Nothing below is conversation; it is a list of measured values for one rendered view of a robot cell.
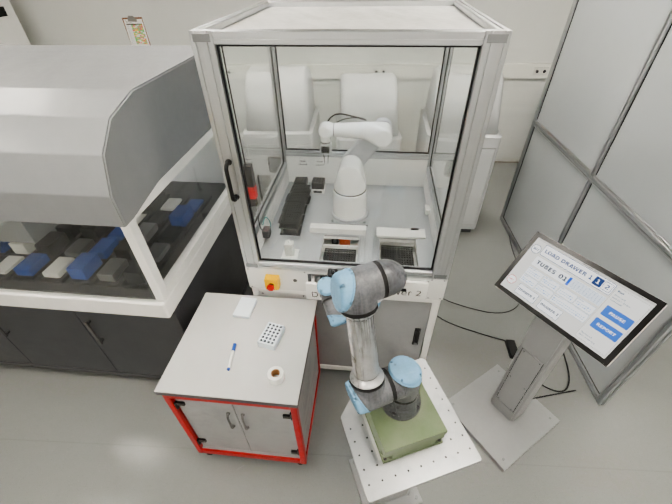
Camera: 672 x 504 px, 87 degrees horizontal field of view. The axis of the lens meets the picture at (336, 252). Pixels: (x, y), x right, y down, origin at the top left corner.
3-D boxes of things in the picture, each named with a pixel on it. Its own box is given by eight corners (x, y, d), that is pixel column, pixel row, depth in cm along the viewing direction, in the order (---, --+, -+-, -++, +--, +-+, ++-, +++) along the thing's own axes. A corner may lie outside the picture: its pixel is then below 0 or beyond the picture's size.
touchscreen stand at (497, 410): (502, 472, 194) (583, 368, 128) (442, 404, 223) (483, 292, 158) (558, 422, 213) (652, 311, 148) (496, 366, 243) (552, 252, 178)
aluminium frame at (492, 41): (447, 280, 174) (513, 31, 107) (244, 267, 183) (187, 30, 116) (429, 183, 246) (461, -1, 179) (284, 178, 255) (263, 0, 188)
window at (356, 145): (432, 269, 173) (480, 45, 112) (260, 259, 181) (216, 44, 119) (431, 268, 174) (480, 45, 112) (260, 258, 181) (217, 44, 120)
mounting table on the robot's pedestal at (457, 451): (475, 471, 137) (482, 460, 129) (366, 513, 127) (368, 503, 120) (420, 371, 170) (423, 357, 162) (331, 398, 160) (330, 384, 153)
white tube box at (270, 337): (274, 351, 166) (273, 346, 164) (258, 346, 168) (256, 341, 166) (285, 330, 175) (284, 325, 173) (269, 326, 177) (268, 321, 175)
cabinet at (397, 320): (423, 383, 234) (445, 300, 183) (270, 369, 244) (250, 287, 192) (414, 281, 307) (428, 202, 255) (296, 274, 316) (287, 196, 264)
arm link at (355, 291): (398, 409, 122) (388, 269, 99) (358, 426, 118) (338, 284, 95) (382, 385, 132) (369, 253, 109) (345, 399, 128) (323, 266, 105)
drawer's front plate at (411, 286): (425, 299, 182) (428, 283, 175) (368, 295, 184) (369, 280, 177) (425, 296, 183) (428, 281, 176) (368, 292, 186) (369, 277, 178)
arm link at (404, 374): (425, 396, 127) (431, 375, 119) (392, 410, 124) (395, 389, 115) (408, 368, 136) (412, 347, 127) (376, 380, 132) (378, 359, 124)
